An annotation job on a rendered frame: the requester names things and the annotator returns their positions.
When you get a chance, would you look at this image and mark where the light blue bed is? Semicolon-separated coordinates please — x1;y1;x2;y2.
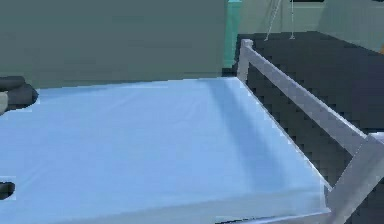
0;38;384;224

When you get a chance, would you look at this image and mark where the teal door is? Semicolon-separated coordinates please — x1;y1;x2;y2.
222;0;243;70

